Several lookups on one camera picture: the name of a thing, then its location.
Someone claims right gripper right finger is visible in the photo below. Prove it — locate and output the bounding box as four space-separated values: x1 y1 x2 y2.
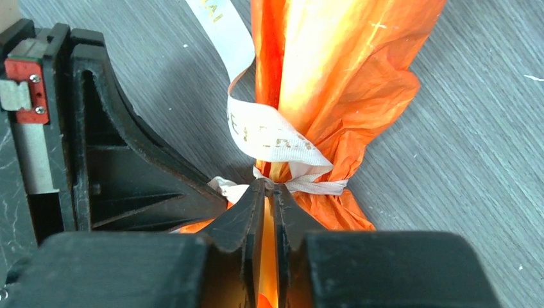
272 185 500 307

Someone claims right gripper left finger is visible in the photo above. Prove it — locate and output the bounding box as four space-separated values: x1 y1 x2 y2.
1 180 265 307

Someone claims orange flower bouquet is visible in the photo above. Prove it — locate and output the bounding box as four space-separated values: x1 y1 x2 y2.
178 0 448 308

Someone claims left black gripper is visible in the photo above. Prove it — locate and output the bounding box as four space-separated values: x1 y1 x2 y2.
0 17 228 282

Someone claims cream printed ribbon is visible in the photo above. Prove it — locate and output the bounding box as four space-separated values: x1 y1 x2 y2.
186 0 348 196

